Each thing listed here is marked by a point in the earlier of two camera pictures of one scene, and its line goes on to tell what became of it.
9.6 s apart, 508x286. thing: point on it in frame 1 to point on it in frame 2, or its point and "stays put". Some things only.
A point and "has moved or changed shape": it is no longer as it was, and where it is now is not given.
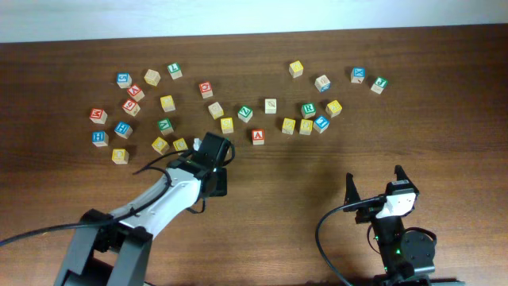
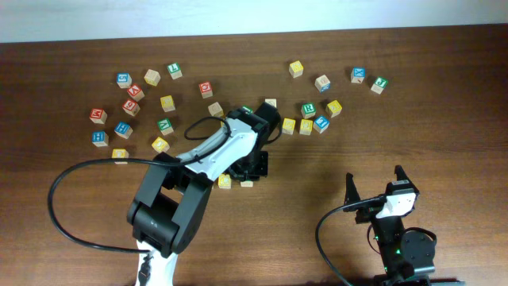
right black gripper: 352,193 stays put
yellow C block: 180,144 has moved or changed shape
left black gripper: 221,187 to 261,171
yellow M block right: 333,109 stays put
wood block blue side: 322,83 stays put
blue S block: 124,80 stays put
